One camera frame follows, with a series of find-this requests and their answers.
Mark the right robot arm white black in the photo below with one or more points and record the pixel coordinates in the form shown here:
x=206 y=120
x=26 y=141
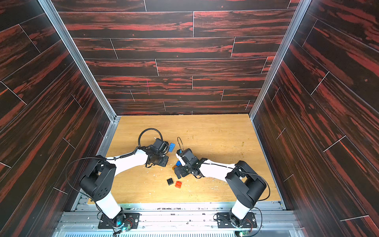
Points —
x=244 y=182

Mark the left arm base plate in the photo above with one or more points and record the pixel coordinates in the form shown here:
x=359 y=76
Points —
x=130 y=220

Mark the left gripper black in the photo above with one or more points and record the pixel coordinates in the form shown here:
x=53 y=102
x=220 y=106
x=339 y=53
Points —
x=166 y=161

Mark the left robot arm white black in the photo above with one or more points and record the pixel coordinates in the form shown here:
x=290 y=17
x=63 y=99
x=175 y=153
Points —
x=97 y=180

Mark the aluminium front rail frame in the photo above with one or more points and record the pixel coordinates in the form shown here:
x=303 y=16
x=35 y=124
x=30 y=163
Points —
x=183 y=220

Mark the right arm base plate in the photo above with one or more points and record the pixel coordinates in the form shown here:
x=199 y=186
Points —
x=224 y=220

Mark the red orange lego brick lower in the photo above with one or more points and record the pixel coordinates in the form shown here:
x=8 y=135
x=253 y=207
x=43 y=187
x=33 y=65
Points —
x=178 y=184

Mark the black lego brick lower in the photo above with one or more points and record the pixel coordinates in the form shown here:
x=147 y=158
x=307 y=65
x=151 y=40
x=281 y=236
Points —
x=170 y=181

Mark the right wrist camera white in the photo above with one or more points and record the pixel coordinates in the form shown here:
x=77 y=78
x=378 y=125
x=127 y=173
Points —
x=179 y=155

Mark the light blue long lego brick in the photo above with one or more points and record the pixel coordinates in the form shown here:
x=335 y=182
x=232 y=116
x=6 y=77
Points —
x=171 y=147

